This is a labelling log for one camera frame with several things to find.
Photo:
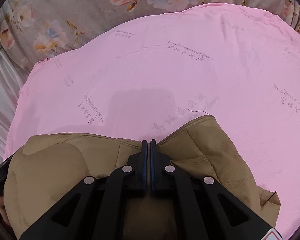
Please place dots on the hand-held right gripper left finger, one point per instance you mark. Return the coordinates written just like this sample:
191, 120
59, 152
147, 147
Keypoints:
145, 165

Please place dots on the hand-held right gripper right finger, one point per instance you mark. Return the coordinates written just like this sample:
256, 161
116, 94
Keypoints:
153, 165

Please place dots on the brown quilted jacket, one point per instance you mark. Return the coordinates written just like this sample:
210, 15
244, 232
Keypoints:
52, 167

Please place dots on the person's left hand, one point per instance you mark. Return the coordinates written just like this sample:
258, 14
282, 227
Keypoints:
1, 205

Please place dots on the dark loose thread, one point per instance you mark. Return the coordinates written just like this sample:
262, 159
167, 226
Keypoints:
193, 111

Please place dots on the white satin curtain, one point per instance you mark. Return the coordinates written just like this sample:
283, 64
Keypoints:
2, 92

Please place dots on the pink printed blanket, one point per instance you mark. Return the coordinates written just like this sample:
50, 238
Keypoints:
177, 80

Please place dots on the grey floral sheet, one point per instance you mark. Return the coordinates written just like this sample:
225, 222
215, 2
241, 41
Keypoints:
65, 5

